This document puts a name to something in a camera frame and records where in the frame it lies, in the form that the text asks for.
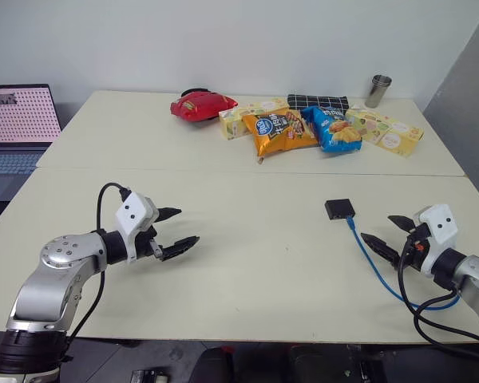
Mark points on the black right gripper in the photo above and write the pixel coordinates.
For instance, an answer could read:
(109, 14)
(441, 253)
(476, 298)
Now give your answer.
(415, 249)

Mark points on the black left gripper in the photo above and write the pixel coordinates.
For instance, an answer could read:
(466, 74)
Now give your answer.
(147, 244)

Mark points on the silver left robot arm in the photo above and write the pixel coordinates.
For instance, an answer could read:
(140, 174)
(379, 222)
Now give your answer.
(60, 255)

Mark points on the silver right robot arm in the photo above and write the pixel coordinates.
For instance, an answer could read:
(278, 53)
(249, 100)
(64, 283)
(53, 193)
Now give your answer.
(473, 275)

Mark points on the small black hub box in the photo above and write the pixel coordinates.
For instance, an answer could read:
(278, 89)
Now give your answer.
(338, 208)

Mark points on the long yellow carton box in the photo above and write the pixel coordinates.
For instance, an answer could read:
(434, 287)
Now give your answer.
(391, 133)

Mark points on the blue chip bag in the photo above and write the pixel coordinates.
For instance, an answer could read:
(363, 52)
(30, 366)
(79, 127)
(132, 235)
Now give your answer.
(337, 129)

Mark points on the small yellow carton box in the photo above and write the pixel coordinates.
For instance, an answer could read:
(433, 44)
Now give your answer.
(231, 121)

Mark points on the red snack bag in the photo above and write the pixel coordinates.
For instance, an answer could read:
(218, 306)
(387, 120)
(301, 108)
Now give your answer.
(199, 104)

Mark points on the orange chip bag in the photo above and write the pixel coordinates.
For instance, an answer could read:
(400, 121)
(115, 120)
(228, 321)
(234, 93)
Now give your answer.
(279, 131)

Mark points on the stainless steel cup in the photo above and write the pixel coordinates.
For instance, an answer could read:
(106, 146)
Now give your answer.
(377, 91)

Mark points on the black checkered pouch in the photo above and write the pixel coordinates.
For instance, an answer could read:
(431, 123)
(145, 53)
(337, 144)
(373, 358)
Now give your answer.
(319, 100)

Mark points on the grey partition panel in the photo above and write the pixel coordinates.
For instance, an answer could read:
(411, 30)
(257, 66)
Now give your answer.
(467, 99)

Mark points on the grey laptop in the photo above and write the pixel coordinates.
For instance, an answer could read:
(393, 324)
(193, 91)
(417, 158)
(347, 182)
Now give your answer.
(20, 115)

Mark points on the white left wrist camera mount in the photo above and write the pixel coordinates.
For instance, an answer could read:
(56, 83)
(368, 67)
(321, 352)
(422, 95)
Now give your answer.
(133, 209)

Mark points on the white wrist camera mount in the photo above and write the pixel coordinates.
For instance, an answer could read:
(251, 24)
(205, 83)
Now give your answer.
(439, 225)
(133, 209)

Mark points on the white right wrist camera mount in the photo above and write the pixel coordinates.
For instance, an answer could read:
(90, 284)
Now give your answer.
(439, 225)

